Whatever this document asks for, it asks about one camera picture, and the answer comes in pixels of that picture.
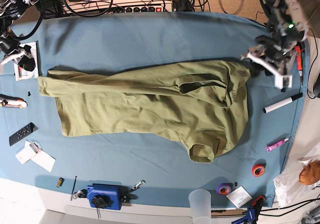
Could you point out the pink glue tube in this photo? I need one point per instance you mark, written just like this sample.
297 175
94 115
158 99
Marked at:
277 144

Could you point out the blue bar clamp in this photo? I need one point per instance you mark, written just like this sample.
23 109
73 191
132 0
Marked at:
251 215

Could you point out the white card stack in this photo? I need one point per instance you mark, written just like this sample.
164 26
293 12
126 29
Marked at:
29 151

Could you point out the small green battery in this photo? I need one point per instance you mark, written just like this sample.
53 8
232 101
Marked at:
60 182

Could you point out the orange white utility knife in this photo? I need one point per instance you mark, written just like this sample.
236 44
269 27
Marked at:
12 102

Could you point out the silver carabiner clip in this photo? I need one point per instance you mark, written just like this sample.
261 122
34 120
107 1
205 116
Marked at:
137 186

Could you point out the white plastic bag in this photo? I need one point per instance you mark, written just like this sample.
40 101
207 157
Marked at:
287 185

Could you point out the purple tape roll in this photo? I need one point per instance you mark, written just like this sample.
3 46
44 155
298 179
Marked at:
224 188

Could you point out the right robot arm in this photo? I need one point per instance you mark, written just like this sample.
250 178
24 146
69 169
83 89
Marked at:
10 44

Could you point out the small black clip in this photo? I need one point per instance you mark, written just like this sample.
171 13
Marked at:
283 90

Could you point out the olive green t-shirt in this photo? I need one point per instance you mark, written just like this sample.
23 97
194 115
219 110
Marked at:
202 104

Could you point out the brown bread item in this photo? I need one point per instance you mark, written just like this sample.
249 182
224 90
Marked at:
310 173

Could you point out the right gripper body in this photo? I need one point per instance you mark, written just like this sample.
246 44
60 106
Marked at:
18 54

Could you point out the red tape roll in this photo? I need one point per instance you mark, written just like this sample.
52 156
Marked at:
258 170

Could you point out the white power strip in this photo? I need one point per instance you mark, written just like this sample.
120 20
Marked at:
88 7

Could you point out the orange black screwdriver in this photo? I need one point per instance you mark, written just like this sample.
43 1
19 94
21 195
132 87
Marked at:
299 50

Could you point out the black remote control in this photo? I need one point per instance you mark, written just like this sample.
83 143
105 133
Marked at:
22 133

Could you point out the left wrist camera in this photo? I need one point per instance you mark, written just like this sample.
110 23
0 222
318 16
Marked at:
283 81

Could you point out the white paper card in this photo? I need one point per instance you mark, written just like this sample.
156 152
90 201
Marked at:
239 197

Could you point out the clear plastic cup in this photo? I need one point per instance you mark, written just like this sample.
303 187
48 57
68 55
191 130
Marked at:
200 205

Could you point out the blue clamp block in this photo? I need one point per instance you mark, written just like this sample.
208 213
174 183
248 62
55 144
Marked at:
104 196

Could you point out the black zip tie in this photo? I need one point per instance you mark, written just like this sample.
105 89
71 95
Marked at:
73 187

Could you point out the white black marker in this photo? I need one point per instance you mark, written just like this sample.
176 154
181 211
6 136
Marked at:
282 103

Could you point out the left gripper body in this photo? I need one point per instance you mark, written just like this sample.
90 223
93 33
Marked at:
276 62

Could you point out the white paper sheet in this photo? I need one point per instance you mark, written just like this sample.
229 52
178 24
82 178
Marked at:
44 160

